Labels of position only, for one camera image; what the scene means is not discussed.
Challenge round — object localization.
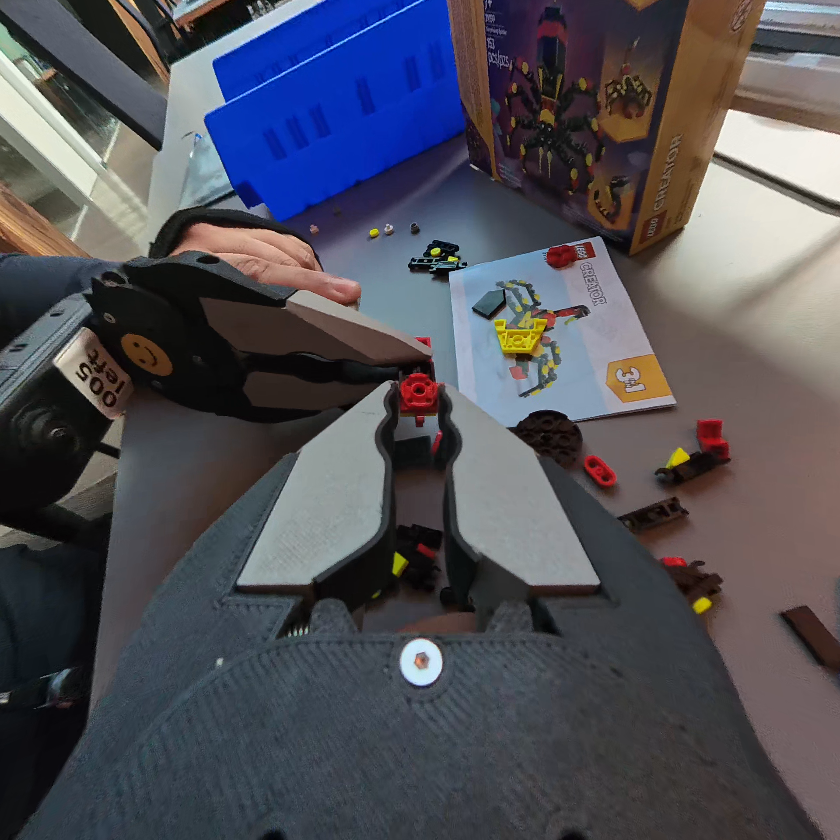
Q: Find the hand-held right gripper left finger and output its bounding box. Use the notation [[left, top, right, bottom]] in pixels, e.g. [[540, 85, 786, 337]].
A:
[[237, 381, 399, 613]]

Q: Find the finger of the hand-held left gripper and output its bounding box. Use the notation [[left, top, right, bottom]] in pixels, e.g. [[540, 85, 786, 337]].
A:
[[237, 368, 395, 424], [197, 289, 434, 375]]

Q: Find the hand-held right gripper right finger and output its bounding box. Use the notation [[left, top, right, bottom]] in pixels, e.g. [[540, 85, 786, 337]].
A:
[[440, 388, 603, 615]]

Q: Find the pile of lego pieces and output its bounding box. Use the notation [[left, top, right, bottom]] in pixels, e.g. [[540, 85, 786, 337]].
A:
[[313, 224, 840, 677]]

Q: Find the red yellow black lego model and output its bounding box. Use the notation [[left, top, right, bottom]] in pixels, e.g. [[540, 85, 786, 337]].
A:
[[398, 372, 443, 460]]

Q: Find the person's left forearm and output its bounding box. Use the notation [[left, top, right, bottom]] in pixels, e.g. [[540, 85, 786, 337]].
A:
[[0, 252, 126, 362]]

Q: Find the purple lego set box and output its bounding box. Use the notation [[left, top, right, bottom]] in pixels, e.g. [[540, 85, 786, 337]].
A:
[[447, 0, 769, 257]]

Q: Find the person's left hand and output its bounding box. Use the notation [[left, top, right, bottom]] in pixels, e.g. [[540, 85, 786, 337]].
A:
[[168, 220, 363, 309]]

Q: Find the open spider instruction booklet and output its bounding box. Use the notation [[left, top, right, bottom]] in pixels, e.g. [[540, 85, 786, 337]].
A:
[[448, 241, 678, 427]]

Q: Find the blue plastic bin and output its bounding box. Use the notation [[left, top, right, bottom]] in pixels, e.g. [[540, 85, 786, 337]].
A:
[[204, 0, 469, 224]]

